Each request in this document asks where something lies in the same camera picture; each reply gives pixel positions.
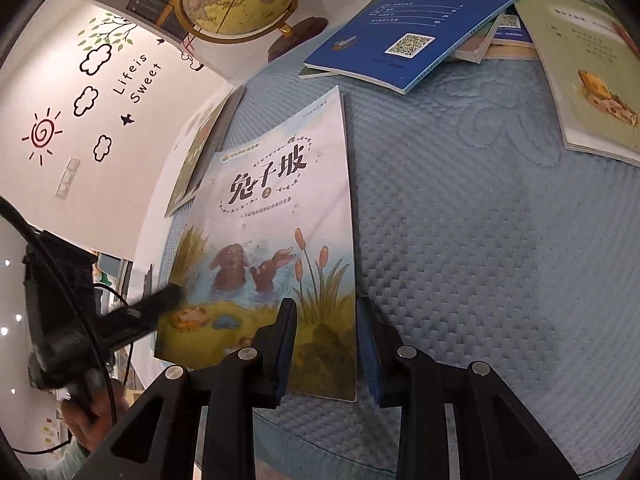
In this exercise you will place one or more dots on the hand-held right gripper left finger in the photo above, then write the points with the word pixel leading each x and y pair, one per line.
pixel 287 345

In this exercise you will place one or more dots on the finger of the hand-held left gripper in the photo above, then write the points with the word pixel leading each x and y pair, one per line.
pixel 145 312

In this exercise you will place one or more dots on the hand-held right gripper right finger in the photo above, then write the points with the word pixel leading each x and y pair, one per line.
pixel 367 350

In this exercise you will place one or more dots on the rabbit book with teal back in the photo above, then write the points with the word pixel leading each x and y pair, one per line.
pixel 280 220

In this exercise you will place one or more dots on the olive green insect book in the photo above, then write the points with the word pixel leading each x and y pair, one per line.
pixel 192 160

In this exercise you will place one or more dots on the dark green paperback book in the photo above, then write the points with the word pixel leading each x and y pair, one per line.
pixel 315 74

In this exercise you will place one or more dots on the light blue illustrated figures book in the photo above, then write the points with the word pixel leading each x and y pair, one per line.
pixel 475 45

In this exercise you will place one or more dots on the dark blue paperback book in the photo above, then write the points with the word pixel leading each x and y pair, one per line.
pixel 515 30
pixel 410 15

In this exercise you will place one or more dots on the pale green paperback book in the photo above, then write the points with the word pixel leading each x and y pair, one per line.
pixel 575 60

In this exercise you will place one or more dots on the person's left forearm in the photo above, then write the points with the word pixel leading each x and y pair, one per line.
pixel 60 462

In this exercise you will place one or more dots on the person's left hand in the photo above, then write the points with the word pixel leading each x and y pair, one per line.
pixel 107 412

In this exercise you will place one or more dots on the light blue quilted mat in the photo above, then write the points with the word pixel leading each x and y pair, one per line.
pixel 475 260

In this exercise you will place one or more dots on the white bookshelf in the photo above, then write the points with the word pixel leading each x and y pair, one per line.
pixel 210 62

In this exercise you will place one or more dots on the white wall switch panel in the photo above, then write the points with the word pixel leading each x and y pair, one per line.
pixel 67 178

